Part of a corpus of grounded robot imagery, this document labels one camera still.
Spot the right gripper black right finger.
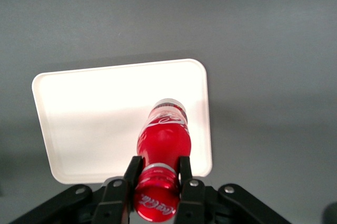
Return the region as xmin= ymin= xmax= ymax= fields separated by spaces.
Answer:
xmin=173 ymin=155 xmax=206 ymax=224

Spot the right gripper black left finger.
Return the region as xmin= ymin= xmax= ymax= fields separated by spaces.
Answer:
xmin=91 ymin=155 xmax=144 ymax=224

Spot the red coke bottle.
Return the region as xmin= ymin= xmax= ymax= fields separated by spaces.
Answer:
xmin=133 ymin=98 xmax=192 ymax=223

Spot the pale pink plastic tray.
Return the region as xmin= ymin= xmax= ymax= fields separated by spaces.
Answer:
xmin=31 ymin=58 xmax=213 ymax=185

